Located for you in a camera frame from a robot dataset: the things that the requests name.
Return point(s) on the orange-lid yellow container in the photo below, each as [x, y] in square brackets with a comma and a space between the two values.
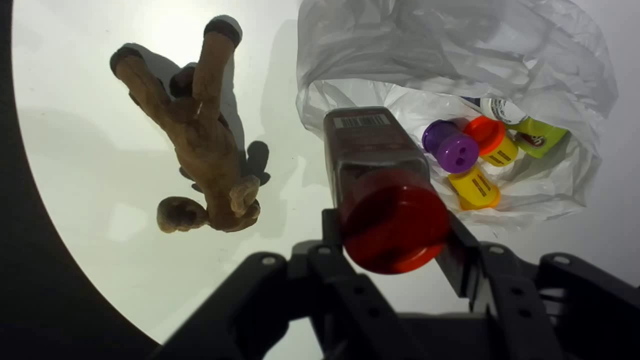
[490, 137]

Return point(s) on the red-lid spice jar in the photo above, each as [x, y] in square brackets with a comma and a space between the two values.
[387, 207]

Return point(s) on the white plastic bag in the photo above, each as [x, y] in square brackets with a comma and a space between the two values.
[452, 61]

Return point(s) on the small purple container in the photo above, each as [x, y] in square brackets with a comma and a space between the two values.
[452, 148]

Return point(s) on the small yellow container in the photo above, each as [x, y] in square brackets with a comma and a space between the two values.
[474, 190]

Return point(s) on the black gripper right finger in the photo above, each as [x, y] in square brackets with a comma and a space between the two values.
[560, 313]

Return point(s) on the brown deer plush toy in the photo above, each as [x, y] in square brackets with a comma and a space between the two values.
[200, 141]

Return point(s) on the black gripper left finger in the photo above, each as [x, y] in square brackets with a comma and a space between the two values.
[301, 307]

